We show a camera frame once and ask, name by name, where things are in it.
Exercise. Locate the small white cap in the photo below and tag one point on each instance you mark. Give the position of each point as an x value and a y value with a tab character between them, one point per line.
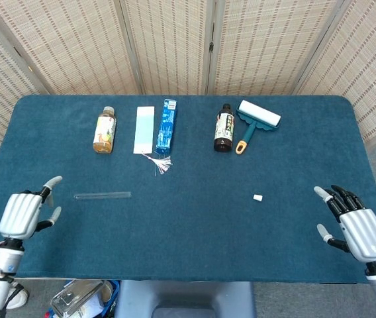
257	197

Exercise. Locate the clear plastic container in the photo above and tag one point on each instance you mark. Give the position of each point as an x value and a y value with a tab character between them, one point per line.
75	299

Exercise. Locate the clear glass test tube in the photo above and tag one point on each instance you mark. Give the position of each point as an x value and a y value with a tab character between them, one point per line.
102	195

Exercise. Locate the woven bamboo folding screen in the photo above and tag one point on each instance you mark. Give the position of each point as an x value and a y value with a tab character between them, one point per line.
75	43

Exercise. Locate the yellow tea plastic bottle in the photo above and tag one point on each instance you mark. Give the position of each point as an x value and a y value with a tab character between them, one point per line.
104	132

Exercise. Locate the white bookmark with tassel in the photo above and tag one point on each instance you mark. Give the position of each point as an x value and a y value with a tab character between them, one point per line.
143	129

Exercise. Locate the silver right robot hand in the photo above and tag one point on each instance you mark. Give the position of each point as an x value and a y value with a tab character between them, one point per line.
363	232

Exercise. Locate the blue cardboard box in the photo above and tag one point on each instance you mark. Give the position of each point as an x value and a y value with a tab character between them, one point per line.
166	129

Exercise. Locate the blue plastic bin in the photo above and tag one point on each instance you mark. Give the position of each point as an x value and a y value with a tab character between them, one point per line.
115	293

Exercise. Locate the blue tablecloth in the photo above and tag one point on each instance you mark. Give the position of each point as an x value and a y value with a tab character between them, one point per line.
188	232

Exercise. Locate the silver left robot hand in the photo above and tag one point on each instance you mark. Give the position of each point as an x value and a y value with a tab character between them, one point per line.
19	215

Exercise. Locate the teal lint roller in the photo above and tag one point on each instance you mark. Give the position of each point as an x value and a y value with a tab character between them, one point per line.
257	116

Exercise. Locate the white shoe with black trim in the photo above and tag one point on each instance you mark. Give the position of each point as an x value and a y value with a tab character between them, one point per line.
19	299

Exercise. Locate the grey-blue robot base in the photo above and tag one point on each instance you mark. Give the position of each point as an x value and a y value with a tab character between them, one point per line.
184	298

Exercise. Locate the dark brown drink bottle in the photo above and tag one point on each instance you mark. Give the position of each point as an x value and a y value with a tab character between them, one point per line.
223	132

